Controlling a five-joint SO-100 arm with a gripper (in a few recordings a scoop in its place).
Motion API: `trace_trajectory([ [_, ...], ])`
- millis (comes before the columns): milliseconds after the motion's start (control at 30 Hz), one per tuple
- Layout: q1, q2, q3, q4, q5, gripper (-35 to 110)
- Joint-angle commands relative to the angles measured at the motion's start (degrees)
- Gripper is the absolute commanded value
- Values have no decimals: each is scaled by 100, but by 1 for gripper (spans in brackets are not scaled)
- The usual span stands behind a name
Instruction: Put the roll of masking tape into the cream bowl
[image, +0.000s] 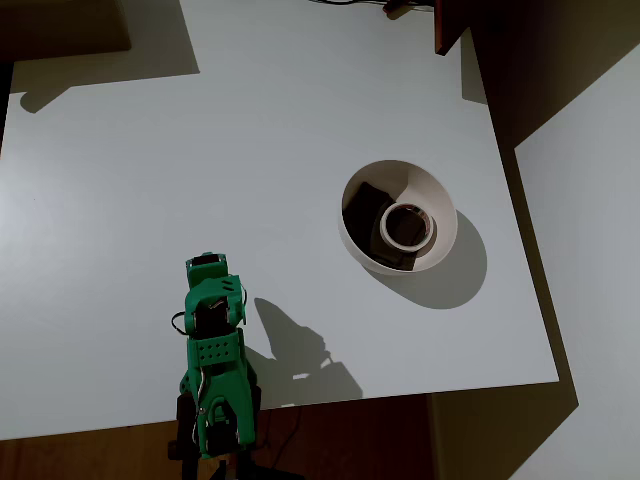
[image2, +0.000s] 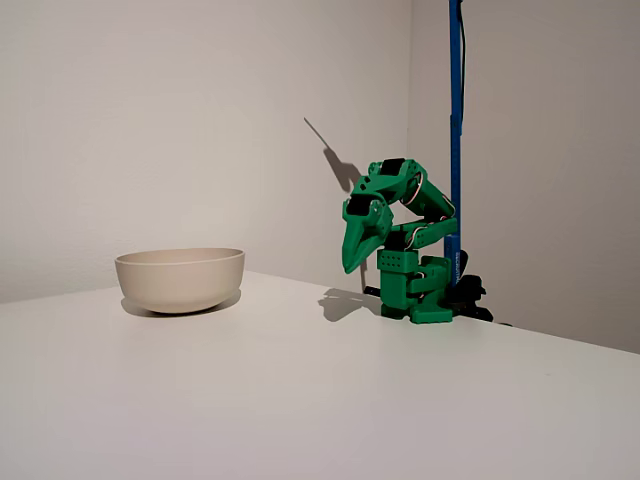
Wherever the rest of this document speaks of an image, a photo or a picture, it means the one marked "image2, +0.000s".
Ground blue upright pole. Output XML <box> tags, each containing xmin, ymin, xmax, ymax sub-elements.
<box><xmin>443</xmin><ymin>0</ymin><xmax>470</xmax><ymax>289</ymax></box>

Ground black cable on pole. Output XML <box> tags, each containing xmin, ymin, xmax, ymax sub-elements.
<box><xmin>457</xmin><ymin>0</ymin><xmax>470</xmax><ymax>122</ymax></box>

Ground beige round bowl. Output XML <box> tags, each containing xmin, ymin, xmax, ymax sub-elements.
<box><xmin>114</xmin><ymin>247</ymin><xmax>247</xmax><ymax>315</ymax></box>

